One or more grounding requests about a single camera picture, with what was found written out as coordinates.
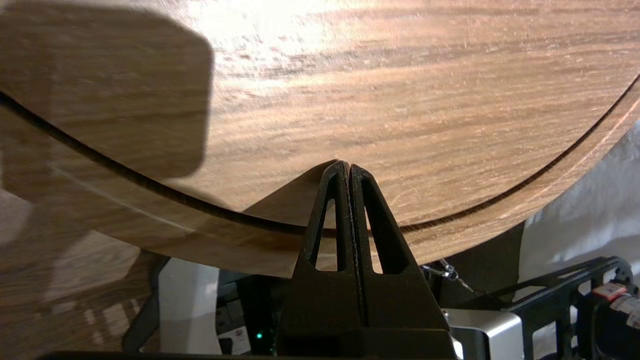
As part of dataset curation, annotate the white robot torso panel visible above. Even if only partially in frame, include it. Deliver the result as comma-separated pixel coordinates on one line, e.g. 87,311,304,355
158,256,222,357

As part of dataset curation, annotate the beige bed linen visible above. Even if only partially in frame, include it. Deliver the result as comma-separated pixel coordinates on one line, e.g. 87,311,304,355
517,120,640,301

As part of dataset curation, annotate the round wooden side table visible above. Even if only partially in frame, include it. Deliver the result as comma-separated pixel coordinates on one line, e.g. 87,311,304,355
0,0,640,236

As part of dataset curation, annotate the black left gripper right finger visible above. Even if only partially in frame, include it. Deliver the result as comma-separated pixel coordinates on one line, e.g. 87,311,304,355
348,164,449,333

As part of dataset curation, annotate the small silver metal hook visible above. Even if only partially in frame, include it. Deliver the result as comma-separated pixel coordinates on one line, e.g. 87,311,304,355
421,259,475,293

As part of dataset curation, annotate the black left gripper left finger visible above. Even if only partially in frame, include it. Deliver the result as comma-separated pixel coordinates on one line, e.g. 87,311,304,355
276,161,368,360

